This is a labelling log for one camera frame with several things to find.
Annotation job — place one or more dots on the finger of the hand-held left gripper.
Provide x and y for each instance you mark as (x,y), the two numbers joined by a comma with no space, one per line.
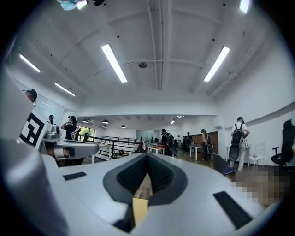
(83,148)

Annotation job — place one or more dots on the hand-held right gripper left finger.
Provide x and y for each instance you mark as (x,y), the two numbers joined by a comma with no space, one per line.
(92,198)

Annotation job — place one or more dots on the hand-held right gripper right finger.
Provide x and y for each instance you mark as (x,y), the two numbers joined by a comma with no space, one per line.
(196,184)

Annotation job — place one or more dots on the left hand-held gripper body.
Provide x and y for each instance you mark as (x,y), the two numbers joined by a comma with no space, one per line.
(20,110)

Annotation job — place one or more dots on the dark chair with blue seat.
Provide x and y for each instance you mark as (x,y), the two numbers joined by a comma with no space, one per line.
(220,163)

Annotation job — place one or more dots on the black metal railing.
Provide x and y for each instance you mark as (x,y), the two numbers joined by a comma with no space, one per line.
(119,144)

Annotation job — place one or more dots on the long ceiling light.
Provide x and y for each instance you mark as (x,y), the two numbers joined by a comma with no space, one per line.
(216,63)
(244,5)
(114,63)
(65,89)
(81,4)
(29,63)

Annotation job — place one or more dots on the brown wooden counter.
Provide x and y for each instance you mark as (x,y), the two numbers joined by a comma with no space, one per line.
(214,138)

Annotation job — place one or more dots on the low white table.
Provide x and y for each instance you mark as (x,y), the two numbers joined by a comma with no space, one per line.
(156,149)

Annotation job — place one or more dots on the black backpack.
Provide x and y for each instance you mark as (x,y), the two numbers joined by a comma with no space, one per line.
(237,135)

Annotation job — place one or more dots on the white chair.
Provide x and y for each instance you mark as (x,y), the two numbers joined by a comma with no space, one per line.
(256,157)

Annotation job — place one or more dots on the black office chair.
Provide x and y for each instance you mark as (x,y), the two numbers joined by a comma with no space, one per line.
(285,145)

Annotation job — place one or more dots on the grey ceiling dome sensor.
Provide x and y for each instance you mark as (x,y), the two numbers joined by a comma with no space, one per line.
(143,64)

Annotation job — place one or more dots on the white ceiling pipe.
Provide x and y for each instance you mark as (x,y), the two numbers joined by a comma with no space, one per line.
(152,46)

